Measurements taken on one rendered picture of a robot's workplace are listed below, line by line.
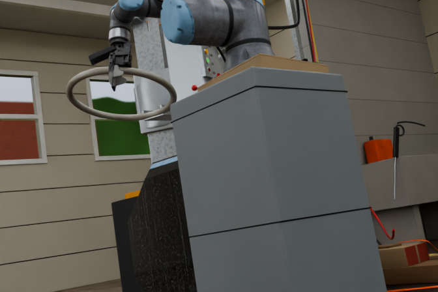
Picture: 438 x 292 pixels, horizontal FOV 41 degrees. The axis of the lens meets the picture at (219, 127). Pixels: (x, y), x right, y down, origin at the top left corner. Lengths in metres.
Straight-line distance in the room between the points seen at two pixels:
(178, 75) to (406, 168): 3.05
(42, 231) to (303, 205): 7.60
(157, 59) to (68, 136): 5.57
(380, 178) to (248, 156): 4.22
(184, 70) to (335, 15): 3.69
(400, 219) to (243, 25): 4.22
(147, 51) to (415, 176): 2.93
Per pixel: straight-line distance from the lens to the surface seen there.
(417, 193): 5.76
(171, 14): 1.82
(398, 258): 3.28
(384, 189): 5.75
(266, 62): 1.70
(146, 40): 4.07
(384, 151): 6.26
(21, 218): 8.93
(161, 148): 3.89
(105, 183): 9.59
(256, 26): 1.87
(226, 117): 1.66
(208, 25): 1.80
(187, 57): 3.16
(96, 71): 2.45
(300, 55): 5.84
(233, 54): 1.84
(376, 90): 6.81
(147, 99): 3.89
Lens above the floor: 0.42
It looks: 10 degrees up
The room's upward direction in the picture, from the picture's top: 9 degrees counter-clockwise
